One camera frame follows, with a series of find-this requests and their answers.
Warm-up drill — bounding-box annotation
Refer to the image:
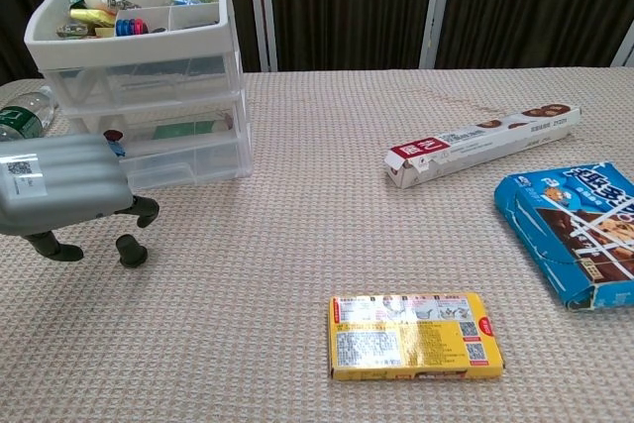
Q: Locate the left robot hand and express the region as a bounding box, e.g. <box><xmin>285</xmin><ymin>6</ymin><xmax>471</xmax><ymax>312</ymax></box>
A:
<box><xmin>0</xmin><ymin>131</ymin><xmax>160</xmax><ymax>265</ymax></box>

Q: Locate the small black rubber cap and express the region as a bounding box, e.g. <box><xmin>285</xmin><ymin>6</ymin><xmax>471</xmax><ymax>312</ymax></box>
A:
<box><xmin>115</xmin><ymin>234</ymin><xmax>149</xmax><ymax>269</ymax></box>

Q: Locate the clear plastic drawer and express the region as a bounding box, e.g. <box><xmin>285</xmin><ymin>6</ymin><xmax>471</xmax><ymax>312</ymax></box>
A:
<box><xmin>63</xmin><ymin>95</ymin><xmax>247</xmax><ymax>145</ymax></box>
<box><xmin>118</xmin><ymin>138</ymin><xmax>253</xmax><ymax>192</ymax></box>
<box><xmin>43</xmin><ymin>58</ymin><xmax>242</xmax><ymax>108</ymax></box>

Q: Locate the green box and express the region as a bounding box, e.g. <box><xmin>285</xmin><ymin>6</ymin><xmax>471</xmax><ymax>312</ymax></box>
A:
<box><xmin>153</xmin><ymin>123</ymin><xmax>200</xmax><ymax>140</ymax></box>

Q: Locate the yellow flat food box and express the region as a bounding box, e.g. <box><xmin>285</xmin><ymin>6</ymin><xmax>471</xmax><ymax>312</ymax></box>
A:
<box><xmin>328</xmin><ymin>292</ymin><xmax>506</xmax><ymax>382</ymax></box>

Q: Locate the long white baking paper box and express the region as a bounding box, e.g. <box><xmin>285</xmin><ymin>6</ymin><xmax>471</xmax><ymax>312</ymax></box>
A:
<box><xmin>383</xmin><ymin>104</ymin><xmax>581</xmax><ymax>190</ymax></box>

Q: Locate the blue cookie package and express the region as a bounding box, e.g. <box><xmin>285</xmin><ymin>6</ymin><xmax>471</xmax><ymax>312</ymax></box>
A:
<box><xmin>493</xmin><ymin>159</ymin><xmax>634</xmax><ymax>313</ymax></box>

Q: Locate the clear water bottle green label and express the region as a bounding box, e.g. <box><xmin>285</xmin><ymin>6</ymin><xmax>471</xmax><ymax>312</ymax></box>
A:
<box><xmin>0</xmin><ymin>85</ymin><xmax>59</xmax><ymax>143</ymax></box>

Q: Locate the green orange candy packet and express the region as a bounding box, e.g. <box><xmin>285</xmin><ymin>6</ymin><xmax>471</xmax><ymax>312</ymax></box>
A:
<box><xmin>54</xmin><ymin>22</ymin><xmax>93</xmax><ymax>40</ymax></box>

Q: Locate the stack of coloured discs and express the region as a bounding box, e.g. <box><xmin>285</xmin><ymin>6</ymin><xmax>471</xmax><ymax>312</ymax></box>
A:
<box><xmin>114</xmin><ymin>18</ymin><xmax>149</xmax><ymax>38</ymax></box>

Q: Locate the yellow gold candy wrapper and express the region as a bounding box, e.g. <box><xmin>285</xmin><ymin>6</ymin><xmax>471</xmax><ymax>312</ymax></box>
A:
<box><xmin>68</xmin><ymin>7</ymin><xmax>116</xmax><ymax>27</ymax></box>

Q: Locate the beige woven tablecloth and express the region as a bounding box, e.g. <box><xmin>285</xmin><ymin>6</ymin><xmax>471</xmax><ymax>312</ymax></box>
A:
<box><xmin>0</xmin><ymin>65</ymin><xmax>634</xmax><ymax>423</ymax></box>

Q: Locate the white drawer organizer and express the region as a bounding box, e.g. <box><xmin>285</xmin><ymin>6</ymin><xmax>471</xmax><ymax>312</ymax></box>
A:
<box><xmin>23</xmin><ymin>0</ymin><xmax>255</xmax><ymax>181</ymax></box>

